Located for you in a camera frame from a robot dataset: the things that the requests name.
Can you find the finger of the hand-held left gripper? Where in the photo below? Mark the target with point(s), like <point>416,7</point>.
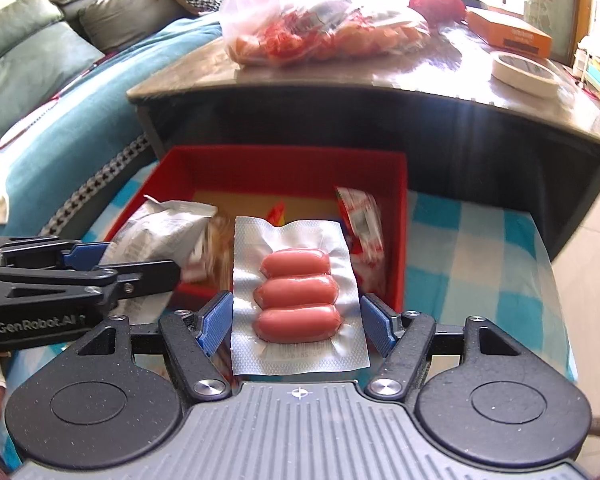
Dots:
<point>87,254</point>
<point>150,275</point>

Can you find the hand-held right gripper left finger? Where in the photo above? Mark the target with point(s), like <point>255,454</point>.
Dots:
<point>215,322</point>

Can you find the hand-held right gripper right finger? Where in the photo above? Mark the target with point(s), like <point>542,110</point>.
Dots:
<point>376,322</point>

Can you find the long white snack packet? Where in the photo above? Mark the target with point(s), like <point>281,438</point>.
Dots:
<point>165,230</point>

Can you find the vacuum pack of sausages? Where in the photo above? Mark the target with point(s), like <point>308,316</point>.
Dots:
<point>295,290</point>

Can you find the red white sausage packet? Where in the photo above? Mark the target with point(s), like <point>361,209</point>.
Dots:
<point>365,230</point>

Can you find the red cardboard box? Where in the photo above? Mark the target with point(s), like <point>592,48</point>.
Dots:
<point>300,170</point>

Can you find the clear plastic bag of snacks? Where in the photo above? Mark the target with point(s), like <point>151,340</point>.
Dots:
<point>320,15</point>

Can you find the blue white checkered tablecloth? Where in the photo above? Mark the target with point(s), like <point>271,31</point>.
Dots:
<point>480,260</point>

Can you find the teal sofa with cushions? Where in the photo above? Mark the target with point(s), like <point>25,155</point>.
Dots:
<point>95,110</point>

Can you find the green cushion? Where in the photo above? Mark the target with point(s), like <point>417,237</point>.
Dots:
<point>25,70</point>
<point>125,15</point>

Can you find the dark coffee table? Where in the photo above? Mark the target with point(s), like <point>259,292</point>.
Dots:
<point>430,110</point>

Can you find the roll of masking tape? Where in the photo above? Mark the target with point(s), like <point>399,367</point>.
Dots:
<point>505,74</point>

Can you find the orange cardboard box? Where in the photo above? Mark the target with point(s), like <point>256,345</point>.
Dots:
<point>505,32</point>

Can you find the red crinkled bag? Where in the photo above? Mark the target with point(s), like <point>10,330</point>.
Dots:
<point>440,7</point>

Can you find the white storage rack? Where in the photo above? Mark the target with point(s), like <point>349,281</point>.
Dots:
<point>592,60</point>

